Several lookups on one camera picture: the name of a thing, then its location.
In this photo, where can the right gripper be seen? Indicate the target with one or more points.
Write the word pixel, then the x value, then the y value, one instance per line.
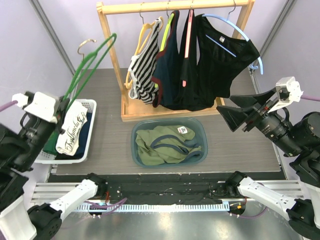
pixel 255 114

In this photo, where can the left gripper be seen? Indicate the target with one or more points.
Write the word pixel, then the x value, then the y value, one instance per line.
pixel 58 127

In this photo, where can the green hanger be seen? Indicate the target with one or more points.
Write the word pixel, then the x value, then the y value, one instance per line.
pixel 85 71

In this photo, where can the green tank top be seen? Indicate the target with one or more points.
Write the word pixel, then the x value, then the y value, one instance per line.
pixel 171 144

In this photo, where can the striped tank top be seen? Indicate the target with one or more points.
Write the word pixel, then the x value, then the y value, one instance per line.
pixel 147 93

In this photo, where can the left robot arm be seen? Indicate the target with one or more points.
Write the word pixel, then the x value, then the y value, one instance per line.
pixel 18 151

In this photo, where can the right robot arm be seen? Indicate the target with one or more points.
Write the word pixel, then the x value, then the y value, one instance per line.
pixel 300 140

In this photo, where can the black tank top on pink hanger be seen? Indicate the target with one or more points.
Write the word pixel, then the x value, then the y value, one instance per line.
pixel 187 97

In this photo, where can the navy maroon-trim tank top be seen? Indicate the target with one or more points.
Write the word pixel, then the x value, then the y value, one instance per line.
pixel 167 68

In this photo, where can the light blue hanger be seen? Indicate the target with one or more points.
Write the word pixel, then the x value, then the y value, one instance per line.
pixel 242 35

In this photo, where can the pink hanger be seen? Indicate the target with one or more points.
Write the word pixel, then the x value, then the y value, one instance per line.
pixel 187 48

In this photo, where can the neon yellow hanger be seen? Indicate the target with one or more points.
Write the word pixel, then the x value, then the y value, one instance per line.
pixel 166 31

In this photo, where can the green folded garment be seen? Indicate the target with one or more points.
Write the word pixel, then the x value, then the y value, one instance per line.
pixel 50 146

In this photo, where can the white laundry basket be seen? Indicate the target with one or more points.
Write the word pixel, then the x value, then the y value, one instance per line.
pixel 49 159

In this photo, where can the white printed shirt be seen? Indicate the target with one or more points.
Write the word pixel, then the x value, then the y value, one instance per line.
pixel 68 142

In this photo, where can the navy folded garment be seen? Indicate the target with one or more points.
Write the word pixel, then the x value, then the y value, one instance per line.
pixel 83 136

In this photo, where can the blue plastic tub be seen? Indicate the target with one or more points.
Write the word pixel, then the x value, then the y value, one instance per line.
pixel 189 122

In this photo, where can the wooden clothes rack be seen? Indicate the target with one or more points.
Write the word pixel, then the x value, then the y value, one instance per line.
pixel 133 109

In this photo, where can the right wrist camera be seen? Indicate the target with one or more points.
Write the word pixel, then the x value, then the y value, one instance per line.
pixel 287 90

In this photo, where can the white cable duct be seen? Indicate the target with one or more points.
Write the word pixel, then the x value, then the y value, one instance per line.
pixel 144 208

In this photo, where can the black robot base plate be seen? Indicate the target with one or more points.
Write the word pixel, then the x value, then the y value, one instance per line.
pixel 161 188

